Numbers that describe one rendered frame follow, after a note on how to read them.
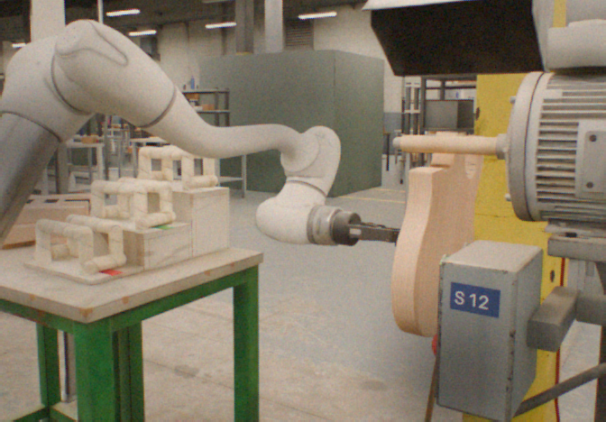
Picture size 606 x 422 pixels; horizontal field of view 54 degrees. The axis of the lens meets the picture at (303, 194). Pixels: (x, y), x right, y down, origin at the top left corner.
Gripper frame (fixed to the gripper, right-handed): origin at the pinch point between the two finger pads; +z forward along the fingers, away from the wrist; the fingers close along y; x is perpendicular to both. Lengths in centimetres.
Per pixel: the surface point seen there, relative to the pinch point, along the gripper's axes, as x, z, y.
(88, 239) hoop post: -8, -68, 28
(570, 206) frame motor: 9.0, 27.9, 14.8
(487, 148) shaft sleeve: 18.0, 12.9, 9.7
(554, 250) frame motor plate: 2.1, 26.7, 17.8
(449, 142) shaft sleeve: 18.8, 5.9, 9.8
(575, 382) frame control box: -15.7, 32.1, 22.9
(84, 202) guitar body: -3, -113, -4
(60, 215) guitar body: -7, -107, 8
